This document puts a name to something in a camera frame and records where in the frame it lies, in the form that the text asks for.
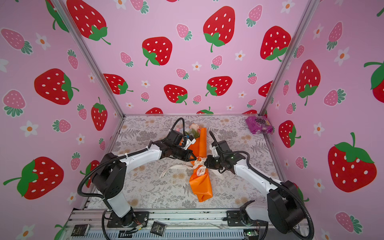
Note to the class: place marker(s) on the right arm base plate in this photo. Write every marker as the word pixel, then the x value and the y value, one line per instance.
pixel 238 218

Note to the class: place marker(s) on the aluminium corner post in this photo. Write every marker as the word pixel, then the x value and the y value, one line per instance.
pixel 78 38
pixel 288 56

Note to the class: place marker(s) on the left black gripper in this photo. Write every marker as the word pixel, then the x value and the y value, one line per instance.
pixel 187 157

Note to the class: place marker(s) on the black tag left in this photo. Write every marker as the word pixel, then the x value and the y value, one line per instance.
pixel 80 230

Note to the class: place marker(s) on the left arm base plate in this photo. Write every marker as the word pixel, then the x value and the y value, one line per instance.
pixel 130 220

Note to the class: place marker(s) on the left aluminium corner post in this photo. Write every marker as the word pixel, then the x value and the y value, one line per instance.
pixel 78 38

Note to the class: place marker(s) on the light pink fake rose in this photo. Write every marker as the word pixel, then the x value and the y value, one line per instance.
pixel 194 127

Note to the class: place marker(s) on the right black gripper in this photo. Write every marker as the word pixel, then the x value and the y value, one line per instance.
pixel 208 162

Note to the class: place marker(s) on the right aluminium corner post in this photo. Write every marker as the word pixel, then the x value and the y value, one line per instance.
pixel 288 56

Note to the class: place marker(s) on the purple snack packet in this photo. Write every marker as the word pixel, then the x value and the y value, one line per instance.
pixel 259 125

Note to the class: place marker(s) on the black tag middle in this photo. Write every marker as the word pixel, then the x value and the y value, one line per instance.
pixel 158 228

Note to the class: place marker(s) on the black tag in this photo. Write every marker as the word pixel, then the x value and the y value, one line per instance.
pixel 80 230
pixel 158 228

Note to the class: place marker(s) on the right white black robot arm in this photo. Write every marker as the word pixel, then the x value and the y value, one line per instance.
pixel 285 209

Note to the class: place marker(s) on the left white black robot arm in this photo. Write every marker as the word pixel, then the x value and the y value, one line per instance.
pixel 106 181

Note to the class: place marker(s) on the white ribbon strip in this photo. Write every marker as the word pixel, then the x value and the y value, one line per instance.
pixel 194 165

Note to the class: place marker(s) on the aluminium front rail frame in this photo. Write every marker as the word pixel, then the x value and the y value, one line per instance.
pixel 187 224

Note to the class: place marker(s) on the orange wrapping paper sheet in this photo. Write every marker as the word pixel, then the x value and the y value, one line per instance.
pixel 200 180

